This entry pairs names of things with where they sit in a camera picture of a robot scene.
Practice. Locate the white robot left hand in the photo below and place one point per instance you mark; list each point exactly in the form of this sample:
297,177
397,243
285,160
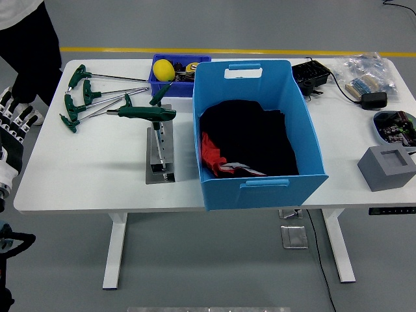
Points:
13,130

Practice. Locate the metal tool stand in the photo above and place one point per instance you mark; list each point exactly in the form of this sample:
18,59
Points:
162,172

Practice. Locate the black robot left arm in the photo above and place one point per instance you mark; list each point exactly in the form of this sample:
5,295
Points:
3,292

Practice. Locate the light blue folding box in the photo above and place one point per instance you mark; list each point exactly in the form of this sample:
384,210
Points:
260,195

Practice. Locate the person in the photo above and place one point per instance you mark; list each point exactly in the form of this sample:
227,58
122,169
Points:
29,48

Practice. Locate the white table leg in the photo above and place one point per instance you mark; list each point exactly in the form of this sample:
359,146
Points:
113,253
341,253

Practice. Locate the yellow lemon-shaped ball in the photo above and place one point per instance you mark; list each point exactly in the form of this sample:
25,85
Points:
163,70

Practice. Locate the dark blue plastic bin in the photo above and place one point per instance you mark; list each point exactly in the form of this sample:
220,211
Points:
172,89

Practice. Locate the red cloth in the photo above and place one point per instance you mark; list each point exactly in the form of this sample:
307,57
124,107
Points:
213,156

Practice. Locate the black cloth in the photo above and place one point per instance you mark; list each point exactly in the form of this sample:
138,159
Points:
247,136

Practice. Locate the metal floor plate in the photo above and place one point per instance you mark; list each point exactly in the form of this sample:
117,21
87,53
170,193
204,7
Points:
294,237

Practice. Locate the black plastic tray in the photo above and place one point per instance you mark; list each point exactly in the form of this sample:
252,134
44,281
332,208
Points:
308,73

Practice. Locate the beige resistor strip bundle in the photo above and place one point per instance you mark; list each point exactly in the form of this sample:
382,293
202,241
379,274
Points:
360,86

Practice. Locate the clear plastic parts bag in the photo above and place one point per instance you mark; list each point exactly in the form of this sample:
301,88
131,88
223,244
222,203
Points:
364,65

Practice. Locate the black power adapter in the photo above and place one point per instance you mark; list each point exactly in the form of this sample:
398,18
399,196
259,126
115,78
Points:
374,100

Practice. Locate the light blue oval dish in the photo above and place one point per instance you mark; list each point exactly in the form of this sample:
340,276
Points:
378,135

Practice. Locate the grey foam block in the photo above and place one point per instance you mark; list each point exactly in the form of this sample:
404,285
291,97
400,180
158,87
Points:
383,178

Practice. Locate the electronic parts pile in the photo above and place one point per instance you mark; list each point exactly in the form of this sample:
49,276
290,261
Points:
396,128

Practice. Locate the black table control panel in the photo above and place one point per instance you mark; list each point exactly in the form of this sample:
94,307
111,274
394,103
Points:
390,211

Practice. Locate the metal floor bracket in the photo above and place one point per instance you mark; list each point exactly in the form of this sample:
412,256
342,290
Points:
289,214

